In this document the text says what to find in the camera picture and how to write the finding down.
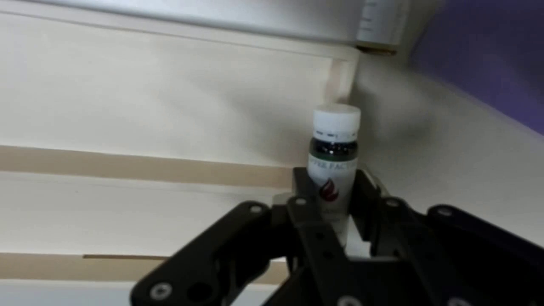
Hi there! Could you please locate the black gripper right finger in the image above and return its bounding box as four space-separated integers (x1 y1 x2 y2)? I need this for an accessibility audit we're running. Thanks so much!
350 167 544 306

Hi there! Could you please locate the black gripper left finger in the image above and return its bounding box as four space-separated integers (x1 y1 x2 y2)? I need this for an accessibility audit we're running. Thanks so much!
129 167 348 306

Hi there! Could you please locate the small dark bottle white label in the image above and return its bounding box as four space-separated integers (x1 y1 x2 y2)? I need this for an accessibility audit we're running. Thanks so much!
305 103 365 261

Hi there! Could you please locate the light wooden divided tray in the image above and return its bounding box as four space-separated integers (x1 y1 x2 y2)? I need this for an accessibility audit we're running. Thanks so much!
0 0 365 286

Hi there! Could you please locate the purple mat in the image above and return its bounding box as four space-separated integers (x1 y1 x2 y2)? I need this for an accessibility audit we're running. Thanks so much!
409 0 544 138

